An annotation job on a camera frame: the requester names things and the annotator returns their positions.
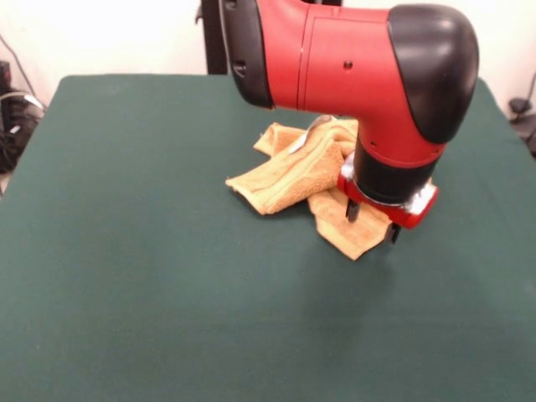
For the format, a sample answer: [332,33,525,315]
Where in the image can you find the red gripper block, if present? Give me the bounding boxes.
[337,165,441,245]

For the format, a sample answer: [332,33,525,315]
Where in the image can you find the orange terry towel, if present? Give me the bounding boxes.
[224,118,391,261]

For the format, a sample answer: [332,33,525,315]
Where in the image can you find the black clamp base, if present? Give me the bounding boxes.
[508,97,536,158]

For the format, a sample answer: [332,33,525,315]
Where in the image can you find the dark green table cloth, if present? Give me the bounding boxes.
[0,73,536,402]

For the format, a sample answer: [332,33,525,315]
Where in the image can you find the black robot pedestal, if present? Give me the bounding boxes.
[195,0,232,76]

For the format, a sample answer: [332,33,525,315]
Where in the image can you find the black cable bundle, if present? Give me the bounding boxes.
[0,90,46,174]

